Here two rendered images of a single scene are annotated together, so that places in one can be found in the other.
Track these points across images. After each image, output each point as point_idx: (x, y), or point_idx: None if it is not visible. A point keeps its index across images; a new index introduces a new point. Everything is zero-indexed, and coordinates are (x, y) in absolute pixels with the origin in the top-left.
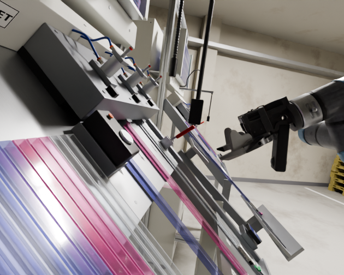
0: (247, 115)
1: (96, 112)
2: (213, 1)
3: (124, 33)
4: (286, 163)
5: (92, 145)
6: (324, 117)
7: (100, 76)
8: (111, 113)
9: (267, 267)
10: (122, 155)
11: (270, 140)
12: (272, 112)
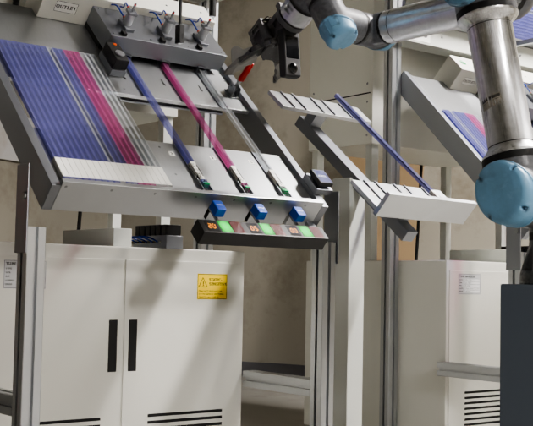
0: (250, 30)
1: (106, 42)
2: None
3: None
4: (291, 67)
5: (104, 61)
6: (298, 10)
7: (122, 26)
8: (131, 49)
9: (310, 199)
10: (113, 61)
11: (263, 46)
12: (271, 20)
